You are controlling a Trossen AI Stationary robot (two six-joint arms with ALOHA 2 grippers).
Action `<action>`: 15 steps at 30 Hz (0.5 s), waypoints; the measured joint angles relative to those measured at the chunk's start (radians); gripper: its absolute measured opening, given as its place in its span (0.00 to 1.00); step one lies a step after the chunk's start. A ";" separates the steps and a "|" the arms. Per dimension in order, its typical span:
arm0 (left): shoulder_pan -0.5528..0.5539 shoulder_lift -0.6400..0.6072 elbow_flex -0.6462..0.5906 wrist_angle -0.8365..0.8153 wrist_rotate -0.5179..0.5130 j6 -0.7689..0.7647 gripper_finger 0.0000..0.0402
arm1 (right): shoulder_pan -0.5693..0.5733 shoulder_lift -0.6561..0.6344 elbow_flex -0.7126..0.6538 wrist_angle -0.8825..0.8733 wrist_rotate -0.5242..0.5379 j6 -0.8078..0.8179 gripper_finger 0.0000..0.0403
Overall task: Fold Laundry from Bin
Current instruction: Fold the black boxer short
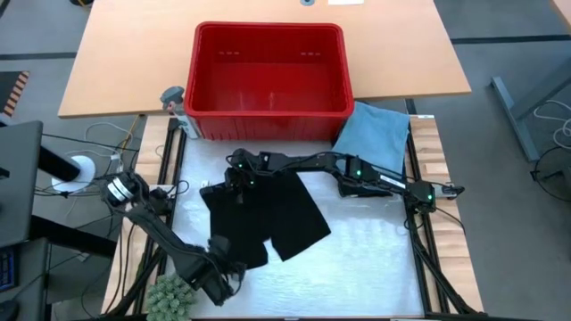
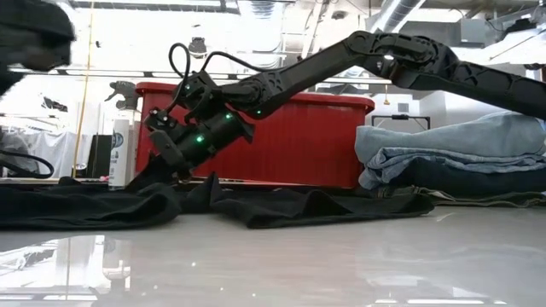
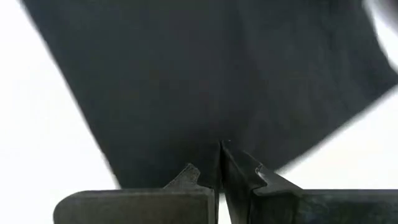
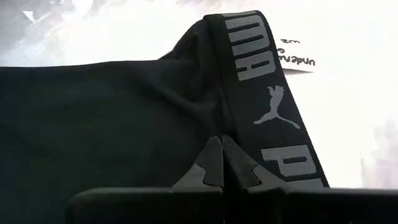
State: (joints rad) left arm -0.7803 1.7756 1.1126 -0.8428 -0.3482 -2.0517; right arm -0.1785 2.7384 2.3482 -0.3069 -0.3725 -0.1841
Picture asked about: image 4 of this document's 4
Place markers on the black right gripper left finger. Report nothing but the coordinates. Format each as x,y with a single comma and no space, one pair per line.
140,207

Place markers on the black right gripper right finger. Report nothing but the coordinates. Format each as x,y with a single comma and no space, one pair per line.
295,207

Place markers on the black garment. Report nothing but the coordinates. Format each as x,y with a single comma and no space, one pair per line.
93,124

